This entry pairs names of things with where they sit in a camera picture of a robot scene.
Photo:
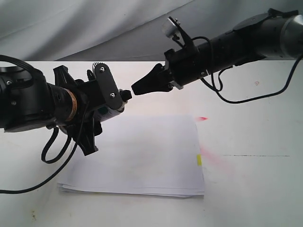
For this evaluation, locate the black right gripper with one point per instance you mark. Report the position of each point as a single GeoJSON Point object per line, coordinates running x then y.
{"type": "Point", "coordinates": [180, 68]}

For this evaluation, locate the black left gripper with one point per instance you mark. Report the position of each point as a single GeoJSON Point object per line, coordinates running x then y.
{"type": "Point", "coordinates": [77, 100]}

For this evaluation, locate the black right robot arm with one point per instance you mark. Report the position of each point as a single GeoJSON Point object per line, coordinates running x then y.
{"type": "Point", "coordinates": [273, 34]}

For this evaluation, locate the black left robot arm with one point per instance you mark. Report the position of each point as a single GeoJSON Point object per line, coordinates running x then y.
{"type": "Point", "coordinates": [26, 98]}

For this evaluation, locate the white paper stack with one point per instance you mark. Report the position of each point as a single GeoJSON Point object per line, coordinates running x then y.
{"type": "Point", "coordinates": [152, 155]}

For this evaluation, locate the yellow sticky tab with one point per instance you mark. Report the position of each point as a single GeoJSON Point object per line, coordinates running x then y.
{"type": "Point", "coordinates": [199, 160]}

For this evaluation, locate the white backdrop cloth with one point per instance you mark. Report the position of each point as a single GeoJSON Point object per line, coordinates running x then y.
{"type": "Point", "coordinates": [115, 30]}

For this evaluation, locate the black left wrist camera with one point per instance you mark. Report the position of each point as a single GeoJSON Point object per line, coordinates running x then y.
{"type": "Point", "coordinates": [99, 66]}

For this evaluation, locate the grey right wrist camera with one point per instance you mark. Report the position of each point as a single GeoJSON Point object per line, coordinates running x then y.
{"type": "Point", "coordinates": [169, 28]}

